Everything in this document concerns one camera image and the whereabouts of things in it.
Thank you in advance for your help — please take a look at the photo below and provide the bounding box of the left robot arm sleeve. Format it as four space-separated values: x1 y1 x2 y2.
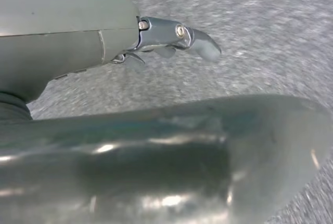
0 91 33 122

